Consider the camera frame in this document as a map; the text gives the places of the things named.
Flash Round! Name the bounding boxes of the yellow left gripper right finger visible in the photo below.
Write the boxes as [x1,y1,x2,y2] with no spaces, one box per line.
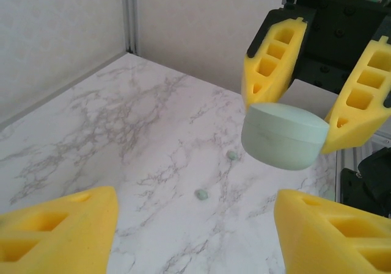
[274,189,391,274]

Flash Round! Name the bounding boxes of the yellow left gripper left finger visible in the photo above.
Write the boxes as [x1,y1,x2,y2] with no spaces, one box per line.
[0,186,119,274]

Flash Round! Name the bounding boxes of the pale oval earbud charging case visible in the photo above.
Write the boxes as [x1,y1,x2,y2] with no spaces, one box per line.
[241,102,331,171]

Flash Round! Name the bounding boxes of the aluminium frame post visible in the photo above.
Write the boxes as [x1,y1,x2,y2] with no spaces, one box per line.
[120,0,140,57]

